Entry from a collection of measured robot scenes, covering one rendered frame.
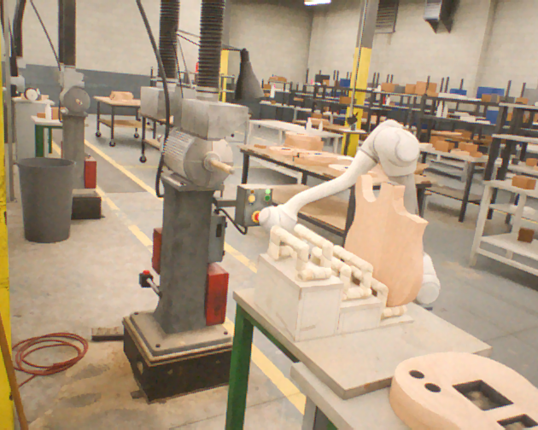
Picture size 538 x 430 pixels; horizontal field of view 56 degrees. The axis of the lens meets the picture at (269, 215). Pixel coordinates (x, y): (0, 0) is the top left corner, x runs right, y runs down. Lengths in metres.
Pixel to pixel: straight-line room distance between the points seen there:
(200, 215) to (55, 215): 2.56
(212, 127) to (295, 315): 0.90
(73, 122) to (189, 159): 3.46
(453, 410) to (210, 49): 1.60
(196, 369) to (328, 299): 1.44
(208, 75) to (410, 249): 1.12
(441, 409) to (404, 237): 0.57
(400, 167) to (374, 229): 0.41
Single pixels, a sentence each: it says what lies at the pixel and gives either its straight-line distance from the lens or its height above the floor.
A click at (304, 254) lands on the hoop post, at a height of 1.18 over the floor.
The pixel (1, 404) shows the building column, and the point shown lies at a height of 0.42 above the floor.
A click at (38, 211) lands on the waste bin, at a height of 0.31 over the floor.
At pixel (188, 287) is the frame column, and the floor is 0.55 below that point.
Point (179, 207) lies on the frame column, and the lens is 2.53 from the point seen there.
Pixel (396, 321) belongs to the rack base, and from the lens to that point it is 1.69.
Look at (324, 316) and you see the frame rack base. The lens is 1.49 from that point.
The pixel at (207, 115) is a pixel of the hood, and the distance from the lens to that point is 2.02.
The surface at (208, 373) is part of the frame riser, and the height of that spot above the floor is 0.10.
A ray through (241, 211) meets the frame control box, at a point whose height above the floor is 1.00.
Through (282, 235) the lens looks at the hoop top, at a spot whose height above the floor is 1.20.
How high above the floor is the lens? 1.64
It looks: 15 degrees down
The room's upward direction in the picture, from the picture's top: 6 degrees clockwise
